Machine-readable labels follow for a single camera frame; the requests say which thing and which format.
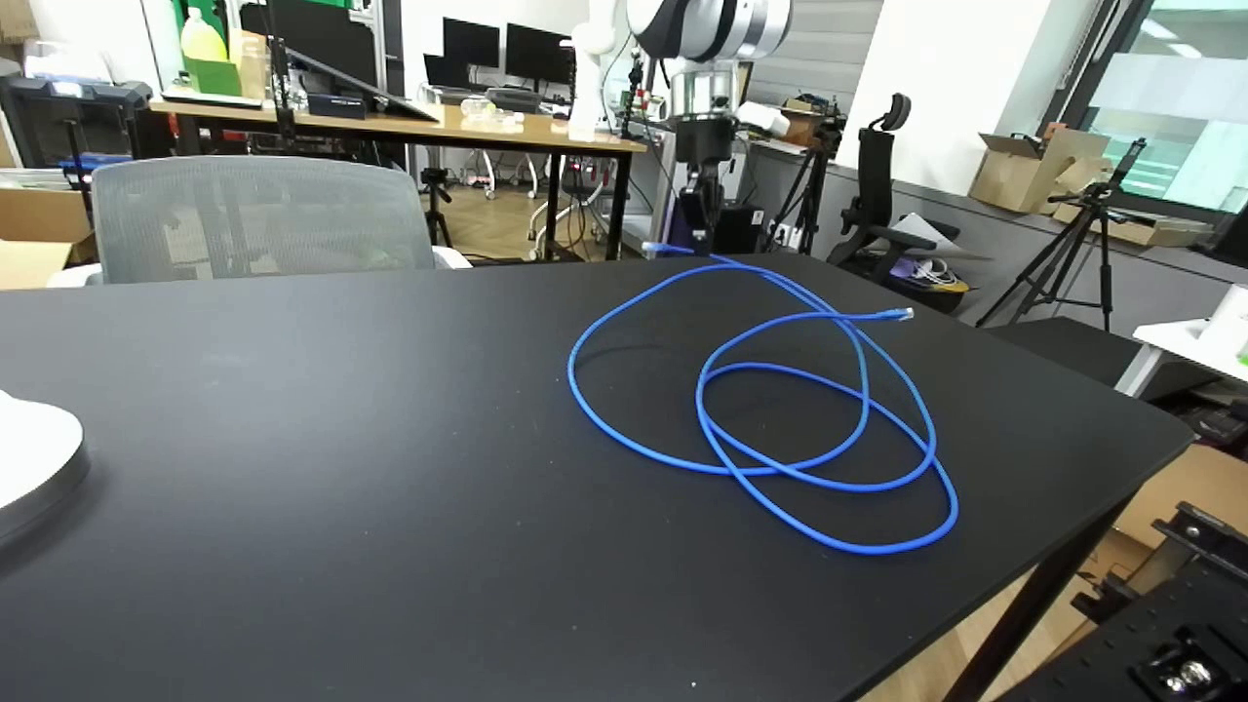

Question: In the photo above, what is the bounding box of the white side table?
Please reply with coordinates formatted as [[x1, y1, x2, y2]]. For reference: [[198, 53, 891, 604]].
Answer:
[[1113, 280, 1248, 402]]

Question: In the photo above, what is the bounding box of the flat cardboard box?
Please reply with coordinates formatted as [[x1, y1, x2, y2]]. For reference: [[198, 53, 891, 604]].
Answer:
[[0, 187, 98, 292]]

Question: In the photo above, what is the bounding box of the small black tripod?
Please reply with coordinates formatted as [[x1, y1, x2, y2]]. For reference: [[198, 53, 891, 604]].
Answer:
[[412, 163, 459, 250]]

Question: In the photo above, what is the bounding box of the black office chair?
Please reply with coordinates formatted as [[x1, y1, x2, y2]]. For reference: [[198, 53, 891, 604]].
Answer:
[[826, 90, 974, 314]]

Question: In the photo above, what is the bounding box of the white rounded robot base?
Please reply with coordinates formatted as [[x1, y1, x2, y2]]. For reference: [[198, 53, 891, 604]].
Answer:
[[0, 386, 90, 514]]

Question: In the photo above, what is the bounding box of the blue ethernet cable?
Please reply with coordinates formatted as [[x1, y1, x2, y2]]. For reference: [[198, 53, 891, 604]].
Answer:
[[562, 236, 965, 560]]

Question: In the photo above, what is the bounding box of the black computer monitor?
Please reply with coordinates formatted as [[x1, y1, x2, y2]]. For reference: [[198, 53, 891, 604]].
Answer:
[[502, 19, 576, 93], [437, 15, 502, 76]]

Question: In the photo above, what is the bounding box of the grey mesh office chair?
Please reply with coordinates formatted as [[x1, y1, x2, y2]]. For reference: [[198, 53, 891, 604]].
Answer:
[[85, 157, 441, 288]]

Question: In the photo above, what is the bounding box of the long wooden desk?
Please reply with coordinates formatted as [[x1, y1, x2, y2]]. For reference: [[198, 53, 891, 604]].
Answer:
[[148, 96, 650, 266]]

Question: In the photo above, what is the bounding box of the black cart with printer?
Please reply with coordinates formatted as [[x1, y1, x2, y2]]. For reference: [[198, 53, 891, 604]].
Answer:
[[0, 75, 158, 172]]

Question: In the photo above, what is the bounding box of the open cardboard box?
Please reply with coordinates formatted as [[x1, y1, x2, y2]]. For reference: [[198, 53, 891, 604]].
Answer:
[[969, 120, 1113, 217]]

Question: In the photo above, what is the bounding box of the tall black camera tripod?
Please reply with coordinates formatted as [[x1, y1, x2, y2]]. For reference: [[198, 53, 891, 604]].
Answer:
[[974, 132, 1153, 336]]

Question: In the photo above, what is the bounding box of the green and white poster board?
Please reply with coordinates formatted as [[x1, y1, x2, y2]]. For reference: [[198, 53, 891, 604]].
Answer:
[[135, 0, 282, 110]]

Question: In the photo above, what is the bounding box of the black metal equipment frame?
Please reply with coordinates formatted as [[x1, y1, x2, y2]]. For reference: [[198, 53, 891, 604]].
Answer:
[[997, 501, 1248, 702]]

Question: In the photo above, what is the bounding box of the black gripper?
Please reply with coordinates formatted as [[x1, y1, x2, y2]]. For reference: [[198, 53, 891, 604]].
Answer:
[[666, 114, 743, 254]]

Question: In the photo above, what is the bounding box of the white pole stand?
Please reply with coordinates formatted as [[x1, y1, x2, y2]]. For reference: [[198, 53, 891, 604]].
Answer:
[[566, 15, 618, 141]]

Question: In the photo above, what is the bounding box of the black machine on desk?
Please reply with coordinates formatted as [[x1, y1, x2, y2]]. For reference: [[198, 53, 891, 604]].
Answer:
[[238, 0, 399, 120]]

